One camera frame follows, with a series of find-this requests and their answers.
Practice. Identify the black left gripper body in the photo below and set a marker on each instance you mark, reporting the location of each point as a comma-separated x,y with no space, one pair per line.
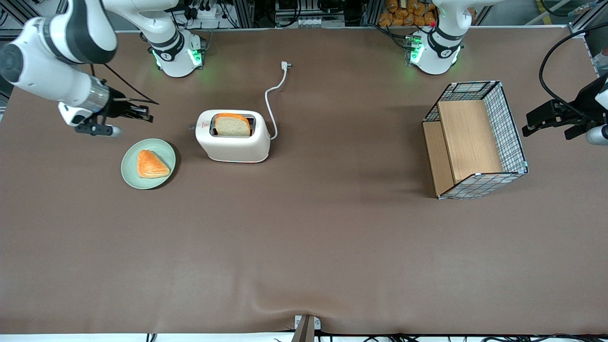
585,101

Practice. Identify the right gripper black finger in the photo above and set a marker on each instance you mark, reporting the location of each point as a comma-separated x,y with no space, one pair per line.
137,110
142,118

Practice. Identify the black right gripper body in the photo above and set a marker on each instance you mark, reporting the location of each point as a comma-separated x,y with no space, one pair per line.
116,106

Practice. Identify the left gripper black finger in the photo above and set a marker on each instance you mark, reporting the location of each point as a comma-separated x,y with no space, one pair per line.
577,127
553,113

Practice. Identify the white two-slot toaster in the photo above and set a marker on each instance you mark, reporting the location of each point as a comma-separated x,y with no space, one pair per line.
232,148

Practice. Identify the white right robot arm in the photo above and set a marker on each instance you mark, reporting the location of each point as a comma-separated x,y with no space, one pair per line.
47,66

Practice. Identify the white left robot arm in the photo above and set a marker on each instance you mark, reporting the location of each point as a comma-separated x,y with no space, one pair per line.
434,54

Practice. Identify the orange triangular pastry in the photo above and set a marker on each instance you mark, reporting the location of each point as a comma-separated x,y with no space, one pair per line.
151,165

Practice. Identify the pale green round plate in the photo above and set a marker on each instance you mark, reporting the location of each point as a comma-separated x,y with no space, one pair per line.
129,165

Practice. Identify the white bread slice orange crust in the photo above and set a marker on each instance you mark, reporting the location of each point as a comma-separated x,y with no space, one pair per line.
232,127

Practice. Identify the white power strip with plugs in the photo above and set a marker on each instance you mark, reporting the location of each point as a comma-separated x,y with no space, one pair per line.
205,12

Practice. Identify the bag of orange bread rolls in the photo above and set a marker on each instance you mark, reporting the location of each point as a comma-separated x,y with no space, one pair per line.
408,12

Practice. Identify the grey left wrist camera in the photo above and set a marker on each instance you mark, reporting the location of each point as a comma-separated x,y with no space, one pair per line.
598,135

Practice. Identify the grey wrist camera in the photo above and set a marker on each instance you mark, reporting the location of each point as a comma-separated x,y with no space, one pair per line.
598,135
115,131

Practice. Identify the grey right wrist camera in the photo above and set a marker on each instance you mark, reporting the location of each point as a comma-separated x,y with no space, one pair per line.
115,131

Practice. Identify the metal table edge bracket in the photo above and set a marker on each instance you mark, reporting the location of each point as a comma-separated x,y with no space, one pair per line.
306,325

